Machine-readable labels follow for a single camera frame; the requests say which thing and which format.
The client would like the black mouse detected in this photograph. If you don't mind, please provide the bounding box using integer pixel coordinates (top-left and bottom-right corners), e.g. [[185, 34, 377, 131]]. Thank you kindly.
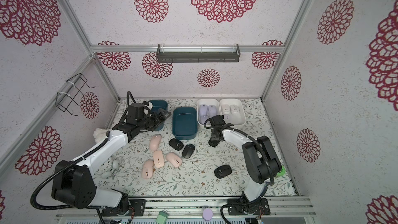
[[208, 140, 220, 147], [181, 144, 195, 159], [214, 164, 232, 179], [169, 139, 184, 151]]

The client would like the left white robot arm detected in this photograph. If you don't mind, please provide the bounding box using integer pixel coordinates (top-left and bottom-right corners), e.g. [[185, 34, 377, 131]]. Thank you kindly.
[[51, 104, 172, 214]]

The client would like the green round toy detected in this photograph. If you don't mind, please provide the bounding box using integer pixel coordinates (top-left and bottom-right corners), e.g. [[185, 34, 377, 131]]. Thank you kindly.
[[276, 166, 286, 178]]

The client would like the white plush dog toy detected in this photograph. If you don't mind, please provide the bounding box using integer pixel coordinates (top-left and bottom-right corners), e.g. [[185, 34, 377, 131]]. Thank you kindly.
[[93, 128, 108, 143]]

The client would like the pink mouse top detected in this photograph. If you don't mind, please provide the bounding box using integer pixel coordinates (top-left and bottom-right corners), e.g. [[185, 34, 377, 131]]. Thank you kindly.
[[149, 134, 162, 152]]

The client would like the pink mouse bottom left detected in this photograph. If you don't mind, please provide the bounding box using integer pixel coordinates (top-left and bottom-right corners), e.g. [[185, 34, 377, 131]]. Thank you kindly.
[[142, 160, 154, 179]]

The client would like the floral table mat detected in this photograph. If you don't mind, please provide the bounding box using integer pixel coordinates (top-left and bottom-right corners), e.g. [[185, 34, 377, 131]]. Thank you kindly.
[[94, 99, 297, 196]]

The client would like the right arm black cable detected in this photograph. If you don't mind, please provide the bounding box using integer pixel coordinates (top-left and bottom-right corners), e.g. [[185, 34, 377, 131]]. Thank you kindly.
[[203, 120, 276, 224]]

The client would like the left white storage box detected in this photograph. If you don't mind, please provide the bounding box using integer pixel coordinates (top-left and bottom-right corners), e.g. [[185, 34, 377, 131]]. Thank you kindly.
[[197, 99, 221, 128]]

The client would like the pink mouse middle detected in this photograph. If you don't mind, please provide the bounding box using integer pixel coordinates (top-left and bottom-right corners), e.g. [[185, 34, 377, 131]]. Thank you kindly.
[[153, 150, 165, 169]]

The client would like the large purple mouse bottom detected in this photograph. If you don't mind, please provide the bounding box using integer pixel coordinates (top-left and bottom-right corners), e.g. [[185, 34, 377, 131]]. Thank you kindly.
[[208, 105, 218, 118]]

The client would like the green connector block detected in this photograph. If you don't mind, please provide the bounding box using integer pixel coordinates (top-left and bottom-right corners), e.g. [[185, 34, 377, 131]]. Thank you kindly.
[[156, 211, 169, 224]]

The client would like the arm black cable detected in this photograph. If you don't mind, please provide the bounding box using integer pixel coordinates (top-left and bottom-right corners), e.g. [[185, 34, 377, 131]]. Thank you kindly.
[[30, 136, 109, 224], [203, 120, 276, 224]]

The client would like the pink mouse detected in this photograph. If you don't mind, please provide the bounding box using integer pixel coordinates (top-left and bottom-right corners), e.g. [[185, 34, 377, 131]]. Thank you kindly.
[[153, 150, 165, 169], [142, 160, 154, 179], [149, 134, 162, 152], [166, 152, 182, 168]]

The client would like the purple round cap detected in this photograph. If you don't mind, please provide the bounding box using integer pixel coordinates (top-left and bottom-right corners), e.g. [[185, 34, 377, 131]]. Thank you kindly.
[[202, 208, 214, 222]]

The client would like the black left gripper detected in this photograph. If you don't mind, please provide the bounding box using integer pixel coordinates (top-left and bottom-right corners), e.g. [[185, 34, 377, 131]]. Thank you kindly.
[[138, 108, 172, 132]]

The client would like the teal storage box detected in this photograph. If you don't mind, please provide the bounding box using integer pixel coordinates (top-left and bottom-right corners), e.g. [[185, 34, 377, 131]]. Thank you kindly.
[[149, 100, 168, 131], [172, 107, 198, 141]]

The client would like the white mouse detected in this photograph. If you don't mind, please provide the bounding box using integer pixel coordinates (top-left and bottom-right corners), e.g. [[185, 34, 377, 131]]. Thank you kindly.
[[223, 115, 232, 123], [221, 104, 231, 115], [230, 104, 240, 114]]

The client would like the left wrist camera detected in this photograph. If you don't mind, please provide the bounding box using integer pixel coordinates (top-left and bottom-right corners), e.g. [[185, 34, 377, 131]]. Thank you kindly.
[[127, 101, 152, 120]]

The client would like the black wire wall rack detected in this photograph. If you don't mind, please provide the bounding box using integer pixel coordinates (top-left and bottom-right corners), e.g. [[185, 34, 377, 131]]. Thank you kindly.
[[55, 73, 95, 116]]

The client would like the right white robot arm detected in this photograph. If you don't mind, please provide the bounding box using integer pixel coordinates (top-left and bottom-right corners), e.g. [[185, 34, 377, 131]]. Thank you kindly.
[[209, 127, 282, 202]]

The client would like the right white storage box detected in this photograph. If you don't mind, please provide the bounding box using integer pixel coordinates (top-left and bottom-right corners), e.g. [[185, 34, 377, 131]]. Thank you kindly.
[[219, 99, 247, 128]]

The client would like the white storage box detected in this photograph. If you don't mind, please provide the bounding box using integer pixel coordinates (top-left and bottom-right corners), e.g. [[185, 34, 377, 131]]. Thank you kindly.
[[219, 99, 247, 128], [197, 99, 221, 128]]

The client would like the pink mouse right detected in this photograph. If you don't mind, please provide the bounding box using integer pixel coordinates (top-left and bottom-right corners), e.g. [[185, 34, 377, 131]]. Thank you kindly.
[[166, 152, 182, 168]]

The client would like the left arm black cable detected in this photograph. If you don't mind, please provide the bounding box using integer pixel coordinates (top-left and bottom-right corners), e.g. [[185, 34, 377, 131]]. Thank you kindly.
[[30, 136, 109, 224]]

